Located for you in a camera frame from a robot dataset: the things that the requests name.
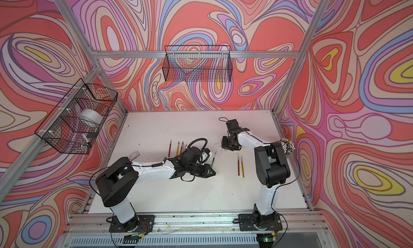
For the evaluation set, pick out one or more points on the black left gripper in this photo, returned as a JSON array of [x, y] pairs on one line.
[[206, 172]]

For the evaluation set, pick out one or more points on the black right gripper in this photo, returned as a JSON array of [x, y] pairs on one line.
[[225, 145]]

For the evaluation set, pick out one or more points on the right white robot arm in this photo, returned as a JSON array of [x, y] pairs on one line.
[[271, 164]]

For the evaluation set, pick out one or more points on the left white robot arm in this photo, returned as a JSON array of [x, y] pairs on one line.
[[117, 180]]

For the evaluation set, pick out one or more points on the silver tape roll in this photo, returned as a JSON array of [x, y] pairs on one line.
[[90, 117]]

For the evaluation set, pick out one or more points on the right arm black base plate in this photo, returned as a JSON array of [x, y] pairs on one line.
[[256, 222]]

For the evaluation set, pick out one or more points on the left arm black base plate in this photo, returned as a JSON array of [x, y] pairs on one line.
[[142, 224]]

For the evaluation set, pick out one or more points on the back black wire basket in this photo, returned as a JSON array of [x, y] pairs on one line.
[[198, 63]]

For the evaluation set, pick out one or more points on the black wire basket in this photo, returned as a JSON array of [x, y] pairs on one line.
[[198, 63], [64, 131]]

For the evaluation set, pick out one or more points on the left black wire basket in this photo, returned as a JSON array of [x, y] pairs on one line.
[[64, 131]]

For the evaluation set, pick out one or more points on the aluminium frame corner post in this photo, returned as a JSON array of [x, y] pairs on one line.
[[77, 31]]

